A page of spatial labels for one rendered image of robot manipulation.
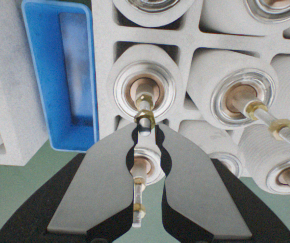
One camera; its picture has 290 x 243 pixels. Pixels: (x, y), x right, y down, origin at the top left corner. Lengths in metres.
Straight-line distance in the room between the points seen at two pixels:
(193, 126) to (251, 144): 0.10
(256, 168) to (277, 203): 0.57
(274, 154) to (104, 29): 0.31
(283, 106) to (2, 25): 0.43
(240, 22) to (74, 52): 0.37
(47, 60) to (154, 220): 0.70
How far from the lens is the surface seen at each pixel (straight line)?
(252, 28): 0.23
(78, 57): 0.48
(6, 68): 0.38
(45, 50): 0.42
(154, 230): 0.90
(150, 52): 0.21
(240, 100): 0.23
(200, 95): 0.23
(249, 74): 0.24
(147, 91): 0.18
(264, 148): 0.34
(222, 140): 0.29
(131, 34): 0.27
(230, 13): 0.23
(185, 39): 0.28
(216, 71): 0.23
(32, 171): 0.74
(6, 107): 0.39
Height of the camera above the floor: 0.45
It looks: 62 degrees down
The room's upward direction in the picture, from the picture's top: 180 degrees counter-clockwise
